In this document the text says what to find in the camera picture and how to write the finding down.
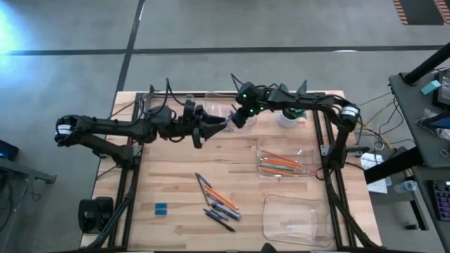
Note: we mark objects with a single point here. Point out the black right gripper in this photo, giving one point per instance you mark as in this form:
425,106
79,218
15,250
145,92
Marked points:
265,100

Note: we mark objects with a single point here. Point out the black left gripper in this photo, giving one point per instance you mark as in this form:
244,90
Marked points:
186,126

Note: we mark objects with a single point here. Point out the clear plastic bin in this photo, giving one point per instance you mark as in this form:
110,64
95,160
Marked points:
309,147
156,100
299,221
218,105

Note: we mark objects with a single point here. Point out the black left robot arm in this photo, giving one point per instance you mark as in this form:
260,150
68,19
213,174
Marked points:
112,126

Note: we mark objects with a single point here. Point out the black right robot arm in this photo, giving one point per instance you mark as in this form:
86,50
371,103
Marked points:
309,102

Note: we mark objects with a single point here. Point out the green succulent in white pot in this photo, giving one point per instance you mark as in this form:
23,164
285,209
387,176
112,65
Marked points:
288,120

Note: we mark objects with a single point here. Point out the clear barrel gel pen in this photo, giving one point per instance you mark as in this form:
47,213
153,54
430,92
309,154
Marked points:
226,210
225,213

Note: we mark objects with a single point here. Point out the blue pen white print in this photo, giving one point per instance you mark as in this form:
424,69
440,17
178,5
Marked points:
215,214

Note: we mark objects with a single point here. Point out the black pen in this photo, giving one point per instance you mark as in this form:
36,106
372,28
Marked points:
219,222

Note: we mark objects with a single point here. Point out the white paper sheets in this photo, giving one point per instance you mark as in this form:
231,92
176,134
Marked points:
371,161

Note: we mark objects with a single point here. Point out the black bulky device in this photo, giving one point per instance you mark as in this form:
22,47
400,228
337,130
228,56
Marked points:
95,214

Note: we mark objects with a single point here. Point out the black slanted beam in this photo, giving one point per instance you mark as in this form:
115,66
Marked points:
390,165

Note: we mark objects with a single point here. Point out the grey desk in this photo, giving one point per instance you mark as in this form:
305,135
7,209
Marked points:
411,116
425,211

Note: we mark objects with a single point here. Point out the clear plastic bottle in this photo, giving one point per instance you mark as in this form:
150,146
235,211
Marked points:
404,187

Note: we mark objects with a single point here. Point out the teal box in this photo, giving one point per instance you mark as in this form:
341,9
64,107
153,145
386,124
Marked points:
431,87

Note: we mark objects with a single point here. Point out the black slanted pole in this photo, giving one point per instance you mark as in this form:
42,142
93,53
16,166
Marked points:
427,65

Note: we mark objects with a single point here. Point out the grey cart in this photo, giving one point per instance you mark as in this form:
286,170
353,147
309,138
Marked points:
21,172

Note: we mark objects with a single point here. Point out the tablet with blue screen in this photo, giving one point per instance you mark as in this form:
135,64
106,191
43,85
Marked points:
439,122

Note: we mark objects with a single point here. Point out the small black floor object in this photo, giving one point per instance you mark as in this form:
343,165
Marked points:
413,226

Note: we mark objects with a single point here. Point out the black device blue light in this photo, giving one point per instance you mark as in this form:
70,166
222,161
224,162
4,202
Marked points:
8,151

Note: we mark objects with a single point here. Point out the black electronic device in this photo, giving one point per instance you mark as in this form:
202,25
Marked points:
444,88

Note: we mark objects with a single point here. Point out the black mat striped edges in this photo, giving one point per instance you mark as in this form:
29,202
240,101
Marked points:
422,12

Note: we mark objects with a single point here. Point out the dark keyboard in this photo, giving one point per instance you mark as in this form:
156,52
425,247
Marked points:
442,200

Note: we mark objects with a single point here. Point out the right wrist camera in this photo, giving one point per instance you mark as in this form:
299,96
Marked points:
249,93

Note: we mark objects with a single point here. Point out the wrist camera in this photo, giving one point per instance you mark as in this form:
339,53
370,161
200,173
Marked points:
163,115
249,93

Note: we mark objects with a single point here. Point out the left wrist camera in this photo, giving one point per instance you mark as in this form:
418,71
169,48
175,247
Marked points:
163,115

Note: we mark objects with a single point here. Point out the black aluminium table frame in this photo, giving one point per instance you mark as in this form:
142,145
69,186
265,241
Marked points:
337,211

